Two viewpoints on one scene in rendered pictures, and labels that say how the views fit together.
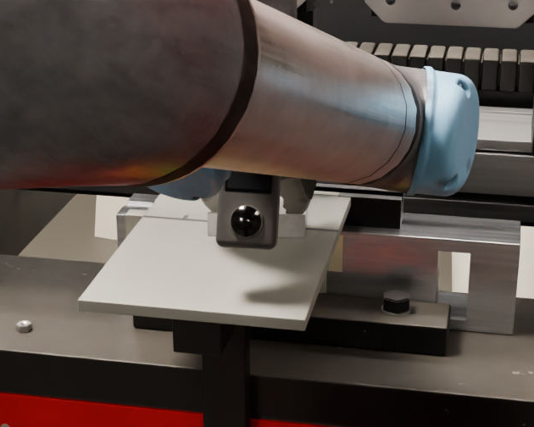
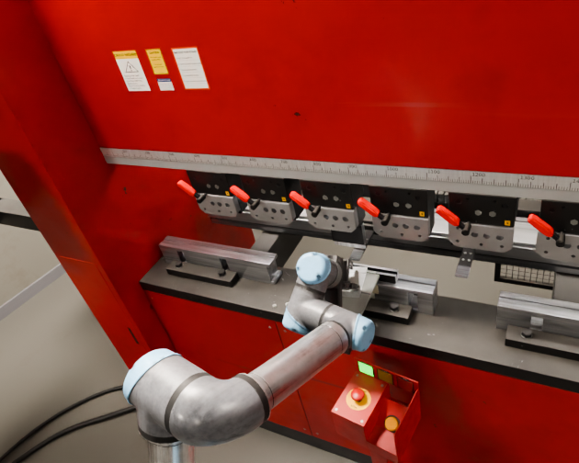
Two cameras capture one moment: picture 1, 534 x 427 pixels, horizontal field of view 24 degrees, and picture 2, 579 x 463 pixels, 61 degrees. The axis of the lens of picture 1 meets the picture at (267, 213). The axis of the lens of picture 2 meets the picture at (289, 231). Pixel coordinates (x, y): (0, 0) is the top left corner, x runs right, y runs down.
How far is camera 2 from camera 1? 0.69 m
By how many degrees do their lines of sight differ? 25
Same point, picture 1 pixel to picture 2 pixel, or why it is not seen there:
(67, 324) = not seen: hidden behind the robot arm
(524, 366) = (432, 331)
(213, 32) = (255, 417)
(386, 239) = (391, 287)
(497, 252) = (425, 295)
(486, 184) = (439, 245)
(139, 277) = not seen: hidden behind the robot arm
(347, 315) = (379, 310)
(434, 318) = (405, 313)
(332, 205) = (372, 279)
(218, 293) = not seen: hidden behind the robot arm
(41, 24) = (216, 434)
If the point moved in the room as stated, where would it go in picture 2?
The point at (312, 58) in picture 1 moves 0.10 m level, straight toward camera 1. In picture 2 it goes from (297, 375) to (280, 424)
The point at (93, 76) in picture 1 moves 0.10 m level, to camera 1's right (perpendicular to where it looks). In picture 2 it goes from (228, 437) to (286, 446)
